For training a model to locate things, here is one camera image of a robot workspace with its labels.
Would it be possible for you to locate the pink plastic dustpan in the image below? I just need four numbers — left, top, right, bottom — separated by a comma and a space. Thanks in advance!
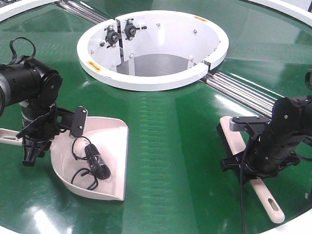
0, 116, 129, 201

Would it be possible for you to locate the black bearing right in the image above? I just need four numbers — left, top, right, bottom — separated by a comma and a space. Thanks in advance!
124, 19, 147, 40

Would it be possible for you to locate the white outer rim right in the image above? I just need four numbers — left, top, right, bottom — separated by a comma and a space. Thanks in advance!
250, 0, 312, 26

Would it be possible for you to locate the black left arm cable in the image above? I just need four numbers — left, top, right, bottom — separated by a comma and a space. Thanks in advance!
9, 37, 37, 65

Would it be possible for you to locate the black bearing left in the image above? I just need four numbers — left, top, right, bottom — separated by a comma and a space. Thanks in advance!
105, 25, 119, 48

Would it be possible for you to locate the steel rollers top left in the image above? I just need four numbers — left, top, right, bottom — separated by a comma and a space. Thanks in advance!
56, 0, 108, 24

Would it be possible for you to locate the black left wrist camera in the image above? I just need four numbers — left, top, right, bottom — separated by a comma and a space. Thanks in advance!
69, 106, 88, 138

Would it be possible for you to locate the orange arrow sticker front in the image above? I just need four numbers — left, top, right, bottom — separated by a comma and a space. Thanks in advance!
87, 60, 102, 72

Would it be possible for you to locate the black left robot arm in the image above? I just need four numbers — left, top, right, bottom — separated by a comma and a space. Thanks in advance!
0, 56, 75, 166

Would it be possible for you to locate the white rim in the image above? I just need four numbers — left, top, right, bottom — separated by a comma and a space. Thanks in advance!
250, 0, 312, 26
0, 0, 57, 22

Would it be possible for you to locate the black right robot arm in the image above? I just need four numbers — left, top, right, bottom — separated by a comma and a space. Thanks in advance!
216, 96, 312, 180

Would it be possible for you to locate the orange arrow sticker rear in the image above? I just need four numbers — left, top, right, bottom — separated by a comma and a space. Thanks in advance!
194, 16, 209, 22

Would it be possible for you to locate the black bearing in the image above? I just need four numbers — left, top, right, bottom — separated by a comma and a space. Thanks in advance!
124, 19, 147, 40
105, 25, 119, 48

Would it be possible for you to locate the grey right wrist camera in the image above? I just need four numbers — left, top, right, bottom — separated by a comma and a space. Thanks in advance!
230, 116, 270, 132

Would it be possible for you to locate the orange arrow sticker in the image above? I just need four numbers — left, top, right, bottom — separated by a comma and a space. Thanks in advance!
87, 60, 102, 72
194, 16, 209, 22

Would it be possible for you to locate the white outer rim left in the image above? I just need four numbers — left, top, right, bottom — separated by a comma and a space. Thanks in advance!
0, 0, 57, 22

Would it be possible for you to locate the black cable bundle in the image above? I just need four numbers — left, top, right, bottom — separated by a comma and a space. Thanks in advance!
71, 136, 111, 191

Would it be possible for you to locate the pink hand brush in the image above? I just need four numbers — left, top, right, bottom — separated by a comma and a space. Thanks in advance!
219, 116, 285, 223

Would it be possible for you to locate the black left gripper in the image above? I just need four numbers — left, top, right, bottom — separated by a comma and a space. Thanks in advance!
16, 100, 75, 167

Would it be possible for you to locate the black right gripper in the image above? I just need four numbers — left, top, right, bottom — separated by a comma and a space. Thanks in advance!
220, 121, 301, 179

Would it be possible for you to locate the white inner conveyor ring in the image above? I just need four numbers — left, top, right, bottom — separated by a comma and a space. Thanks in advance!
77, 10, 230, 92

